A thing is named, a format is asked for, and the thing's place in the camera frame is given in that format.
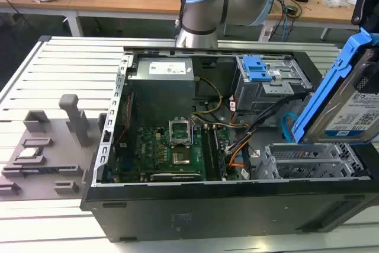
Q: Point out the CPU chip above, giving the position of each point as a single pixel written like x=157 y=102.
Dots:
x=28 y=153

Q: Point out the grey disk bay cage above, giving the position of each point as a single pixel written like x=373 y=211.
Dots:
x=266 y=84

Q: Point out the green motherboard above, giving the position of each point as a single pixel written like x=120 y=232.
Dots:
x=174 y=149

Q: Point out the blue disk bay latch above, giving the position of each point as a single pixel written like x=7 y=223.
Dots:
x=255 y=69

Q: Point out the grey optical drive cage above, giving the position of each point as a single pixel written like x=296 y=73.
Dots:
x=314 y=161

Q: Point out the grey power supply unit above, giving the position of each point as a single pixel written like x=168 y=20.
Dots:
x=162 y=70

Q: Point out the grey parts rack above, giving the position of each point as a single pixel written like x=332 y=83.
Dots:
x=50 y=152

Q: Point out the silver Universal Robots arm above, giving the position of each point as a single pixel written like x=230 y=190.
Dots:
x=207 y=4

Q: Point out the hard disk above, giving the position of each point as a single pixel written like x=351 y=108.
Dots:
x=340 y=96

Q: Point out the black RAM stick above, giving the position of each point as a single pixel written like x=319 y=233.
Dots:
x=32 y=170

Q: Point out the black open PC case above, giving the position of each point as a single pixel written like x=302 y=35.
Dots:
x=225 y=199

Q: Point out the black graphics card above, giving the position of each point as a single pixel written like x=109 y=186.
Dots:
x=174 y=176

